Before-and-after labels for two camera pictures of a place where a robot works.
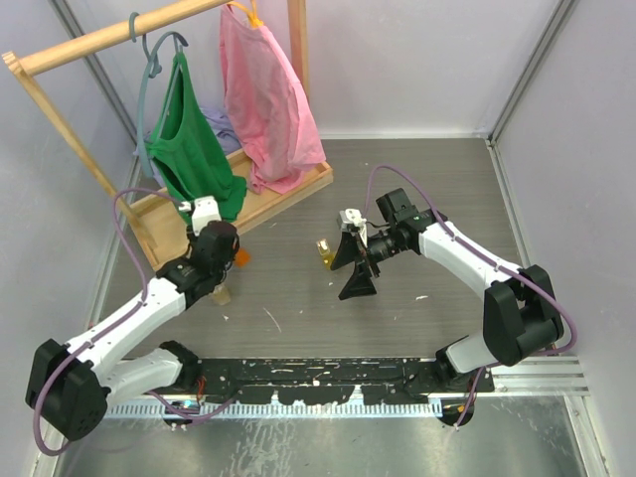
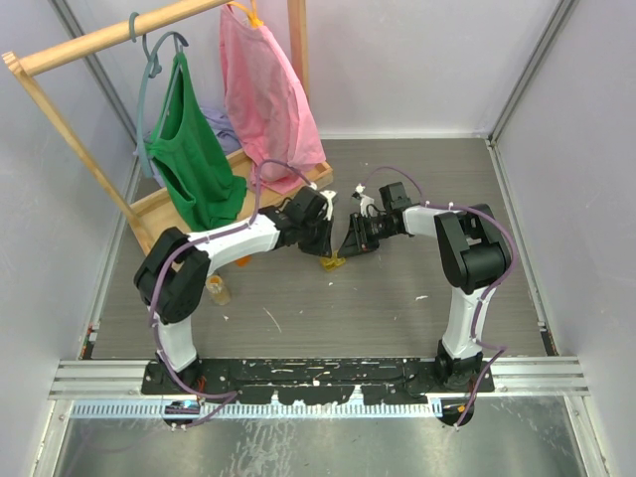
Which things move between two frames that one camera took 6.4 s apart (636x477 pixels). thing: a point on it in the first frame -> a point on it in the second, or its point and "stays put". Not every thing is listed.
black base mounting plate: (332, 382) stays put
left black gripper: (231, 257) -> (324, 247)
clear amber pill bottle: (222, 294) stays put
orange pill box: (242, 257) stays put
